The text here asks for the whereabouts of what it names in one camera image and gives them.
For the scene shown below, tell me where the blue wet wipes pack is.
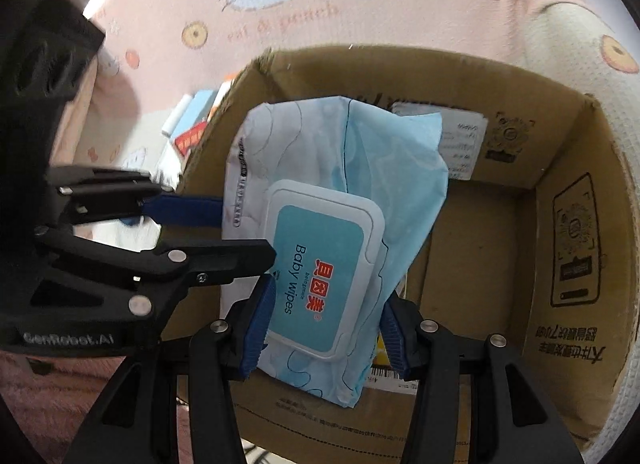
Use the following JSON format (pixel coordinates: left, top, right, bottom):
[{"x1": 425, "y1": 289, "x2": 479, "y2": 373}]
[{"x1": 220, "y1": 95, "x2": 449, "y2": 409}]

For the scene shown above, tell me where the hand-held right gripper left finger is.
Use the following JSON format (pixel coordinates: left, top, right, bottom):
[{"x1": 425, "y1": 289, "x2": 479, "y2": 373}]
[{"x1": 62, "y1": 275, "x2": 277, "y2": 464}]

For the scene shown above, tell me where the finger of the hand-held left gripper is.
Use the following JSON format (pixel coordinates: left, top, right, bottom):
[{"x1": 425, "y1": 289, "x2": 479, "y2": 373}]
[
  {"x1": 32, "y1": 225, "x2": 277, "y2": 319},
  {"x1": 47, "y1": 166, "x2": 223, "y2": 231}
]

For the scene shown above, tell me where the light blue box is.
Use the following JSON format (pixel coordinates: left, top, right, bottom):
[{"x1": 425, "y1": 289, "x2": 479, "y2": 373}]
[{"x1": 175, "y1": 88, "x2": 221, "y2": 145}]

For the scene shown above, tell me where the pink cat print bed sheet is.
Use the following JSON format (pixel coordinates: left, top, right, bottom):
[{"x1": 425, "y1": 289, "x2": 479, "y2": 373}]
[{"x1": 0, "y1": 0, "x2": 640, "y2": 464}]

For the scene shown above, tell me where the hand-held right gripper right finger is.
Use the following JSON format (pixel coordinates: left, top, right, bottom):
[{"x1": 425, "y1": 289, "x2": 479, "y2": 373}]
[{"x1": 379, "y1": 291, "x2": 586, "y2": 464}]

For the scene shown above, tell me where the colourful crayon box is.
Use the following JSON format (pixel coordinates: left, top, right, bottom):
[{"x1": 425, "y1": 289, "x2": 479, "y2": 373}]
[{"x1": 367, "y1": 329, "x2": 418, "y2": 392}]

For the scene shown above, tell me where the brown cardboard box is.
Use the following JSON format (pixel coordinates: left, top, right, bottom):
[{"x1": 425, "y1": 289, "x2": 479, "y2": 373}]
[{"x1": 175, "y1": 44, "x2": 637, "y2": 464}]

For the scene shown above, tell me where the red envelope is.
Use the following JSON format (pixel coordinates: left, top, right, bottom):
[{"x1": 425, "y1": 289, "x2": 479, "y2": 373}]
[{"x1": 174, "y1": 124, "x2": 213, "y2": 157}]

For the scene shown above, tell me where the orange white tissue pack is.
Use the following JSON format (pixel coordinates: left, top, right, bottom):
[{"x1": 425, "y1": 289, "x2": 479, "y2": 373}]
[{"x1": 212, "y1": 74, "x2": 238, "y2": 117}]

